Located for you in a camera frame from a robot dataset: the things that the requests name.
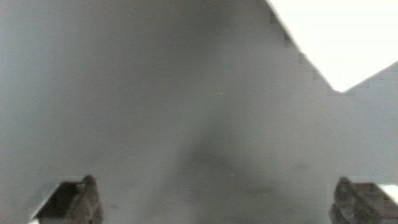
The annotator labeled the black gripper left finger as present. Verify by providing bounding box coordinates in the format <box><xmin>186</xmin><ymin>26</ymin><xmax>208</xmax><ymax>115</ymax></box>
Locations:
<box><xmin>32</xmin><ymin>175</ymin><xmax>103</xmax><ymax>224</ymax></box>

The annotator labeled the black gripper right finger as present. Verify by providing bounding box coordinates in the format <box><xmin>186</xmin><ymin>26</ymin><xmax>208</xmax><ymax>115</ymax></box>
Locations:
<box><xmin>329</xmin><ymin>177</ymin><xmax>398</xmax><ymax>224</ymax></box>

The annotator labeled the white drawer housing box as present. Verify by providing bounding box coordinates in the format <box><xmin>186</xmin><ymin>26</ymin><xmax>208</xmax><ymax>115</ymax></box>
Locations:
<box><xmin>265</xmin><ymin>0</ymin><xmax>398</xmax><ymax>93</ymax></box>

